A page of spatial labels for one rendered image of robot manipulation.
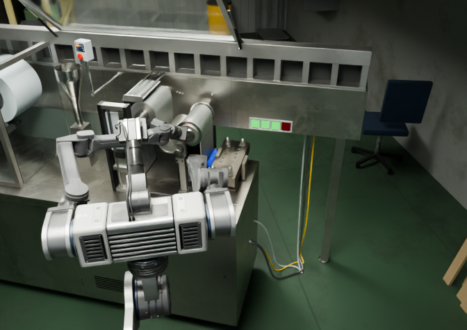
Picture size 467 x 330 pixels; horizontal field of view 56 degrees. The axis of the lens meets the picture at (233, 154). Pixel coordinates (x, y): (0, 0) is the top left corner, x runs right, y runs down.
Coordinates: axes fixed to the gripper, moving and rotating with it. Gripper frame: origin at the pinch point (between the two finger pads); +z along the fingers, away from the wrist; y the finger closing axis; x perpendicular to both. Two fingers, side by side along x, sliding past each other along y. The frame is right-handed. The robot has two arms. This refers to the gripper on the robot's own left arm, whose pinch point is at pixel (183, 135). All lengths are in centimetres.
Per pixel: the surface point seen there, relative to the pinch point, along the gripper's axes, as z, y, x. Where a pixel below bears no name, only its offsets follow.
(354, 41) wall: 339, 83, 177
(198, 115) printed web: 9.6, 3.7, 12.6
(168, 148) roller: 10.0, -11.1, -6.9
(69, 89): -4, -68, 18
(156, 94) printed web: 4.5, -20.0, 21.2
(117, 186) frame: 13, -40, -32
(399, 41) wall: 248, 127, 146
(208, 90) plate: 23.6, 3.1, 29.9
